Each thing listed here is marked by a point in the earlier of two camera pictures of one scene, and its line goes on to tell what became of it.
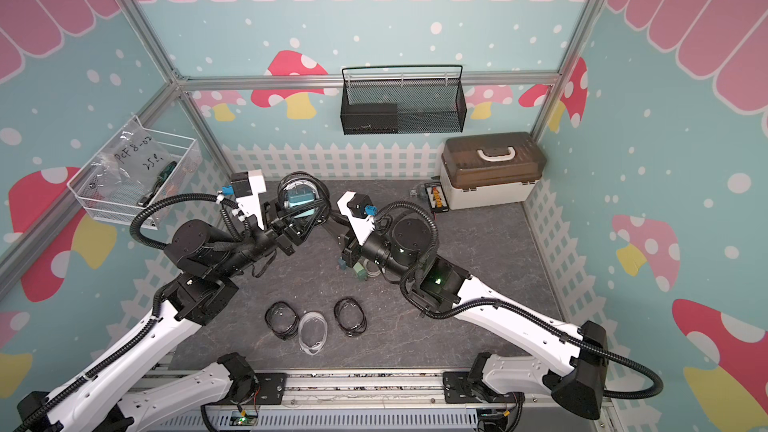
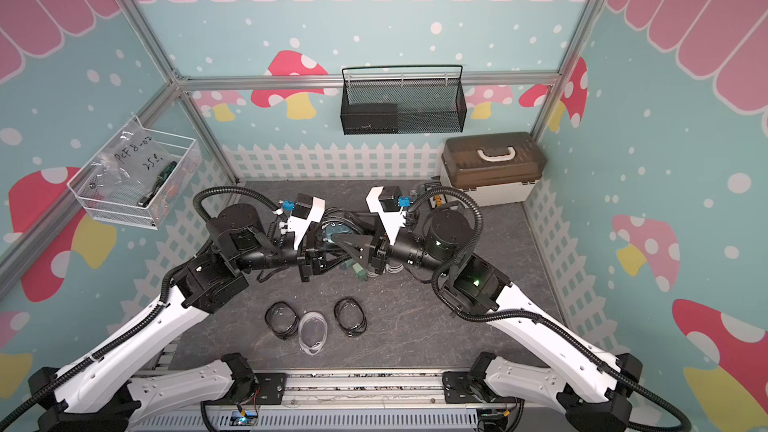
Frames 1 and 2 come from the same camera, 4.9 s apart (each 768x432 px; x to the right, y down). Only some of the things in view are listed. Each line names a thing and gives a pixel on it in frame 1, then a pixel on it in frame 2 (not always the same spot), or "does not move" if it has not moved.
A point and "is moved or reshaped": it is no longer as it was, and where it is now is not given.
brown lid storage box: (493, 169) does not move
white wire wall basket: (137, 165) does not move
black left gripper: (284, 231) -> (312, 255)
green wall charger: (359, 269) does not move
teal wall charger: (300, 195) is moved or reshaped
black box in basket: (369, 118) does not move
